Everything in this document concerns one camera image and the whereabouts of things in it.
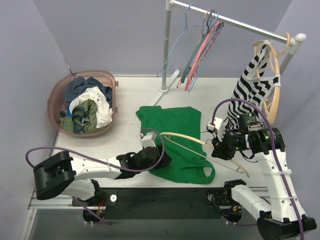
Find cream yellow hanger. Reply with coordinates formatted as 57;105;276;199
160;132;250;178

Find green tank top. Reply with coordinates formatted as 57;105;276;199
136;106;216;185

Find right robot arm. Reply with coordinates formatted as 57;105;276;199
206;113;317;240

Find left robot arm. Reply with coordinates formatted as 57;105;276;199
33;144;172;206

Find striped black white tank top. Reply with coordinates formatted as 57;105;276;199
231;40;281;124

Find orange hanger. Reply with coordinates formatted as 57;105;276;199
251;32;292;125

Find pink hanger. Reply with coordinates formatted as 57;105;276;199
176;9;226;92

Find teal hanger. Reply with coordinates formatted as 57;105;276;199
179;9;223;85

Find white clothes rack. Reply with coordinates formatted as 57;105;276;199
148;0;307;106

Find pile of clothes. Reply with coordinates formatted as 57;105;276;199
59;76;113;134

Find pink laundry basket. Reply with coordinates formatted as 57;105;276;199
47;70;119;138

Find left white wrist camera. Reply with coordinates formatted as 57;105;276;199
141;132;157;149

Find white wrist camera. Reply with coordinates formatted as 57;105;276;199
206;117;226;142
141;132;157;149

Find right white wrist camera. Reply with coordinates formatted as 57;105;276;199
206;117;226;142

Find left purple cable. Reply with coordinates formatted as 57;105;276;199
25;127;166;173

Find purple cable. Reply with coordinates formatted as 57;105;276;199
25;127;166;173
211;98;306;240

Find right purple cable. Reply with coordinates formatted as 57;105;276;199
211;98;306;240

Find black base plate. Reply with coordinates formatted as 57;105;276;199
71;187;243;221

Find aluminium rail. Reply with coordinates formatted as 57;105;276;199
28;189;72;210

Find light blue wire hanger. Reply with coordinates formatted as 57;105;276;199
156;3;222;78

